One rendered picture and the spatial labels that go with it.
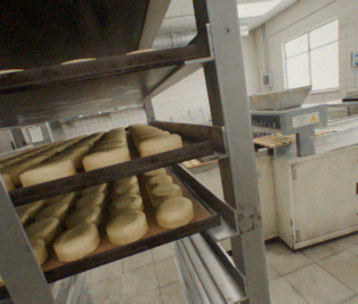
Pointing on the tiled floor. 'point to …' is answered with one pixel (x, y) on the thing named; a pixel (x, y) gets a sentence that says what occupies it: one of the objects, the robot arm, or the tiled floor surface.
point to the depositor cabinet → (329, 191)
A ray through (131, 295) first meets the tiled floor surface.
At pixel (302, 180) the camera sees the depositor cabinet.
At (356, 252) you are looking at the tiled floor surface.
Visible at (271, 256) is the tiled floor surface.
